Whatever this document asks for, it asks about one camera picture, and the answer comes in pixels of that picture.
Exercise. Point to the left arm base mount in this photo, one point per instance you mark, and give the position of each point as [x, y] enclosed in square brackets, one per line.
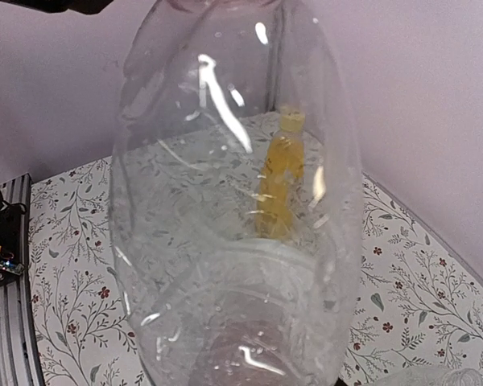
[11, 261]

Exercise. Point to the floral table mat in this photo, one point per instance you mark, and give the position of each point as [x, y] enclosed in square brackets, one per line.
[417, 303]

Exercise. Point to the red cap water bottle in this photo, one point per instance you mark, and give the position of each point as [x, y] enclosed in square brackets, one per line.
[211, 302]

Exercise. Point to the yellow juice bottle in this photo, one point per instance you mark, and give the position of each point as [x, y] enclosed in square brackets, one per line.
[282, 174]

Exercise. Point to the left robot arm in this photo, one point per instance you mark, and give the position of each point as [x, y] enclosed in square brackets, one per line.
[86, 7]

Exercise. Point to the clear plastic bottle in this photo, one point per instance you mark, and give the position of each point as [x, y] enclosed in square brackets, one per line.
[432, 376]

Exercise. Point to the aluminium front rail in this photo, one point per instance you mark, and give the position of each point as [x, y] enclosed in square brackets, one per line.
[19, 354]

